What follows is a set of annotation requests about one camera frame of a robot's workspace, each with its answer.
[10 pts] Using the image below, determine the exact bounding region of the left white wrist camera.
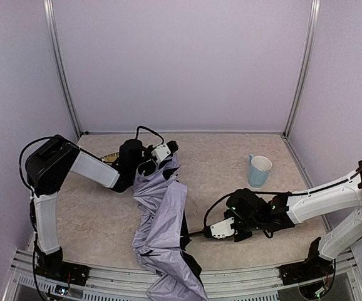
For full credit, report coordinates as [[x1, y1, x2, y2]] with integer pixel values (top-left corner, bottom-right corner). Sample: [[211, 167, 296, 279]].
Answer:
[[152, 140, 179, 164]]

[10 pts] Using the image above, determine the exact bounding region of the left aluminium frame post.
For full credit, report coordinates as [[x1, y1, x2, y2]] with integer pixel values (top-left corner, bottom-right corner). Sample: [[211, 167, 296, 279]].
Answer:
[[43, 0, 83, 140]]

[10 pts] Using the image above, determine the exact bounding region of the front aluminium rail base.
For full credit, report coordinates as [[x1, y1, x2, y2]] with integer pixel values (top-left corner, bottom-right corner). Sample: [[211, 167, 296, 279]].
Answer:
[[1, 248, 362, 300]]

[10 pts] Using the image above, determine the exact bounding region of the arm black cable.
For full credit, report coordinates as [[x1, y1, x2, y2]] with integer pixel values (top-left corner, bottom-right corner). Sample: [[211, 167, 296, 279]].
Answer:
[[135, 125, 165, 147], [202, 191, 291, 228]]

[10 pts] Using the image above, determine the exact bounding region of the lilac folding umbrella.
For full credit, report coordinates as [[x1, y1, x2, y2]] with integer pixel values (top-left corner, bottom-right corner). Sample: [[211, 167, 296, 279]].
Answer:
[[132, 154, 208, 300]]

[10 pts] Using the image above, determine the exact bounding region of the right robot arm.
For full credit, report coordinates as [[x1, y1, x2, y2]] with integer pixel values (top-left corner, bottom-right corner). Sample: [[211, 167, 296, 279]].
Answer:
[[224, 160, 362, 285]]

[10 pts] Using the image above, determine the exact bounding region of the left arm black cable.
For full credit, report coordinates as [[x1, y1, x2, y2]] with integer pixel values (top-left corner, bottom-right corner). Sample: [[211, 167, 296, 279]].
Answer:
[[135, 125, 165, 147]]

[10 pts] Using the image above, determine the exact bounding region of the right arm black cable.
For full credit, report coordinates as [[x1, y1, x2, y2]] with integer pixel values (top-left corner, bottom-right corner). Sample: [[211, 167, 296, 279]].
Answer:
[[202, 191, 291, 228]]

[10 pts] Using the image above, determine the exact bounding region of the right aluminium frame post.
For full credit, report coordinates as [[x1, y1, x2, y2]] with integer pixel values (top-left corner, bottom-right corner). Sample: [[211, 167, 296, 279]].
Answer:
[[283, 0, 321, 140]]

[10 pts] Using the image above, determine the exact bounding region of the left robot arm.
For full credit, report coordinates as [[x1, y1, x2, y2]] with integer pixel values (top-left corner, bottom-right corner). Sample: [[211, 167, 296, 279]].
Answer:
[[19, 134, 172, 279]]

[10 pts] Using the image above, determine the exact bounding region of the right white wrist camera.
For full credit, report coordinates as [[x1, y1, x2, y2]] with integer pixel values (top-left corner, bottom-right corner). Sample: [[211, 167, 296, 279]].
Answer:
[[210, 217, 235, 240]]

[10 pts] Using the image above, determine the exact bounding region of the light blue ceramic mug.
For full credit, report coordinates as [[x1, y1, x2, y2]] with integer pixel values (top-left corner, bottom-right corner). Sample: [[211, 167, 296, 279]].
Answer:
[[248, 155, 272, 187]]

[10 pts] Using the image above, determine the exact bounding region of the woven bamboo tray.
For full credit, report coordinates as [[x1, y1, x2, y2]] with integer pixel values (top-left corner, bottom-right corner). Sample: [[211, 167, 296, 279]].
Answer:
[[100, 152, 119, 164]]

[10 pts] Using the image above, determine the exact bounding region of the aluminium frame post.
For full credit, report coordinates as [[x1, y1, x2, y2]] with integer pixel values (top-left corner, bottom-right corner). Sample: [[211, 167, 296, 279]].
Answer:
[[283, 0, 321, 140], [43, 0, 83, 140]]

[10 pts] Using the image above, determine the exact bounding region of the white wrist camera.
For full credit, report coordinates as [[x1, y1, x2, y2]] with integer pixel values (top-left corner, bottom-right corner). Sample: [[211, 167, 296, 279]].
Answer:
[[210, 217, 235, 240], [152, 140, 179, 164]]

